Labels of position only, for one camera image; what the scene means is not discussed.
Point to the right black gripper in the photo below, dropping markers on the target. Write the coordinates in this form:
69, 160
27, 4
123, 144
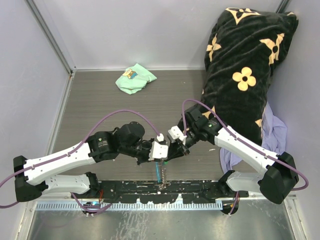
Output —
175, 150

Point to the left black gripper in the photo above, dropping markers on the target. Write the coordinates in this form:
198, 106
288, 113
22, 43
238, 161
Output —
149, 142

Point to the blue handled key ring organizer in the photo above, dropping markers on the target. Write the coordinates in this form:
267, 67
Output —
161, 173

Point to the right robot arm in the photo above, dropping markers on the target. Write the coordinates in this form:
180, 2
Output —
275, 174

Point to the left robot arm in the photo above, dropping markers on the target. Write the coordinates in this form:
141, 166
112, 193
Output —
30, 181

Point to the mint green cloth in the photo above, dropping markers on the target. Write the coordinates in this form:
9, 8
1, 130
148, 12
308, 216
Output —
134, 79

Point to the lavender cloth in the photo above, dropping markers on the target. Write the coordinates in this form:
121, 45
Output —
274, 133

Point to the black floral blanket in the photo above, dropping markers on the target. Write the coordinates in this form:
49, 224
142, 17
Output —
244, 49

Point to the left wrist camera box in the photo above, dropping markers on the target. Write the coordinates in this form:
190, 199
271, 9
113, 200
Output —
158, 151

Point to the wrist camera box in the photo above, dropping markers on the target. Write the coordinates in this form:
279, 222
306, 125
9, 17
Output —
174, 135
158, 151

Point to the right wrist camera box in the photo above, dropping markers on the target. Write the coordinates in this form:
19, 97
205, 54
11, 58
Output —
174, 135

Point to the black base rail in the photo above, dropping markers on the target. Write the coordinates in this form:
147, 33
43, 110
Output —
129, 191

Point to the aluminium corner post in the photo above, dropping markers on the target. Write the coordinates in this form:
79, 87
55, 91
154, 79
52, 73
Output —
47, 25

